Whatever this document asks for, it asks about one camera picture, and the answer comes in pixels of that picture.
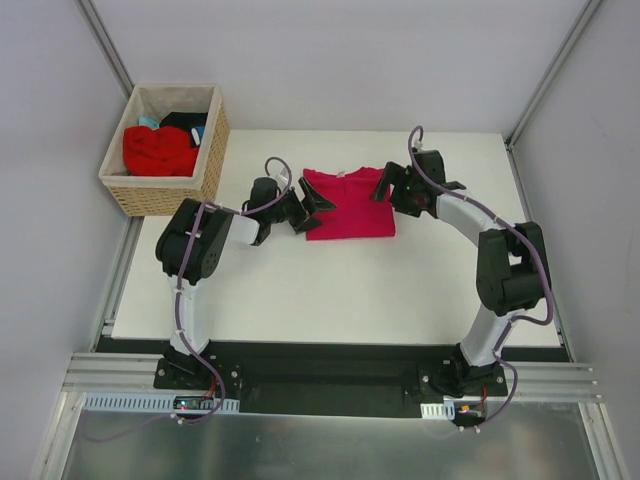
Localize black t shirt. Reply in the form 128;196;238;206
159;111;208;147

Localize left white cable duct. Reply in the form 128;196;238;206
84;393;240;416

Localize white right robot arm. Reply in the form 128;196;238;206
371;147;550;398

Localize wicker basket with liner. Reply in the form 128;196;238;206
99;84;230;217

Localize aluminium frame rail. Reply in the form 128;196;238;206
62;345;605;403

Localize red t shirt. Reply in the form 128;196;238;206
122;126;199;177

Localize white cable duct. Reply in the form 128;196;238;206
420;401;455;421
84;393;240;416

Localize aluminium frame post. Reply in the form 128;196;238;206
74;0;135;98
505;0;606;152

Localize left aluminium frame post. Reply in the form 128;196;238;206
74;0;135;98

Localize magenta pink t shirt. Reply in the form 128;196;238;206
303;167;396;241

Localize right white cable duct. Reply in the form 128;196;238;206
420;401;455;421

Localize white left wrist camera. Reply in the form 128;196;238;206
274;167;291;189

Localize right aluminium frame post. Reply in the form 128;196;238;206
505;0;606;152

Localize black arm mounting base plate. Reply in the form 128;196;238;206
153;341;507;418

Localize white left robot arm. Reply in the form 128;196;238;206
155;177;337;389

